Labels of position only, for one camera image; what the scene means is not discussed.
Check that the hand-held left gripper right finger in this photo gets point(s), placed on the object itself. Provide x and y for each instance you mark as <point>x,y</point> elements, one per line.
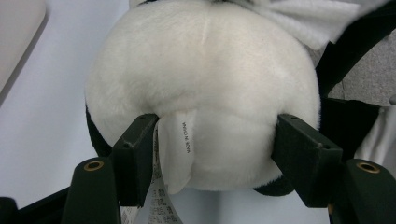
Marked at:
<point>308,168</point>

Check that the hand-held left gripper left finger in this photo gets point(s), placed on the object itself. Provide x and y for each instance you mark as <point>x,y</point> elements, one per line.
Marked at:
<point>134,161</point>

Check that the panda plush toy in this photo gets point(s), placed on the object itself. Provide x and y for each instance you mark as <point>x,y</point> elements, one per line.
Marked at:
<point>202,77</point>

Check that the white storage bin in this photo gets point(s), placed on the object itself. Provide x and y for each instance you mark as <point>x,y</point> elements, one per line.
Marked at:
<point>15,37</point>

